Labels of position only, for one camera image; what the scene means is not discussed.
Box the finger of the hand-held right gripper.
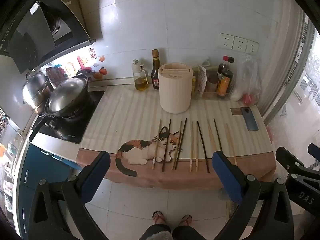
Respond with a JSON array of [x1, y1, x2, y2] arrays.
[[275, 146, 320, 180], [307, 143, 320, 160]]

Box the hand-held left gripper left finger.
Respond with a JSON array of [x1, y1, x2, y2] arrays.
[[28, 151, 112, 240]]

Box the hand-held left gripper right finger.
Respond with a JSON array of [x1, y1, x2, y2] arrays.
[[212, 151, 295, 240]]

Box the cream round chopstick holder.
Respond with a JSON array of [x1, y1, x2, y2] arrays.
[[159, 62, 193, 114]]

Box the black gas stove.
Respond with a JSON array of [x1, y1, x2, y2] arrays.
[[31, 90, 105, 144]]

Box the blue kitchen cabinet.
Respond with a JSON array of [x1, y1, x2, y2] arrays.
[[15, 142, 80, 230]]

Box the blue smartphone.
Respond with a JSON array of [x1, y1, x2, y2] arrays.
[[240, 106, 259, 131]]

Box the person's right foot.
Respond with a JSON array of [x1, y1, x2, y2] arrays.
[[178, 214, 193, 227]]

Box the person's foot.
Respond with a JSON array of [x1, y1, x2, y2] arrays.
[[152, 211, 167, 226], [178, 214, 193, 227]]

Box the striped cat-print table mat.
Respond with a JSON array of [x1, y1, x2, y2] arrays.
[[76, 86, 277, 190]]

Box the red round item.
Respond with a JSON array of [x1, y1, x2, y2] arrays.
[[243, 93, 256, 106]]

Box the person's dark pants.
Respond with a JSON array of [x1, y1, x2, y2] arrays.
[[141, 224, 208, 240]]

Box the person's left foot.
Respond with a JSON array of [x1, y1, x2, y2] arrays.
[[152, 211, 167, 226]]

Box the clear plastic tray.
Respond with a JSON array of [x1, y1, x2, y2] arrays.
[[194, 89, 232, 101]]

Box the clear plastic bag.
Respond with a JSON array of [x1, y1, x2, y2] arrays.
[[230, 54, 262, 106]]

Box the brown cardboard tube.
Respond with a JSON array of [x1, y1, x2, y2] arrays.
[[206, 76, 220, 93]]

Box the white printed packet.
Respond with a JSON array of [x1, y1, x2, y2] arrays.
[[197, 65, 208, 93]]

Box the stainless steel steamer pot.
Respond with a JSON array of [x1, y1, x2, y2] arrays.
[[22, 71, 54, 115]]

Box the clear oil dispenser bottle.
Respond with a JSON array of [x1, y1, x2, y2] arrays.
[[132, 59, 150, 91]]

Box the pink topped kettle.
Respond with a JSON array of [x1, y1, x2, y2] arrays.
[[76, 66, 97, 80]]

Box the brown glass sauce bottle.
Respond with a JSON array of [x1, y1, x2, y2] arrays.
[[151, 49, 161, 90]]

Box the black range hood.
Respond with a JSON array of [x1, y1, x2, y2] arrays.
[[0, 0, 96, 73]]

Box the grey window frame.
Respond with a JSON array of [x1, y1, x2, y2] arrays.
[[260, 5, 320, 130]]

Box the colourful wall stickers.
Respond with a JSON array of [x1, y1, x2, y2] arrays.
[[45, 47, 108, 80]]

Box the white wall socket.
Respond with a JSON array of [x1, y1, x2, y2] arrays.
[[232, 36, 248, 52], [217, 33, 235, 50], [245, 40, 260, 54]]

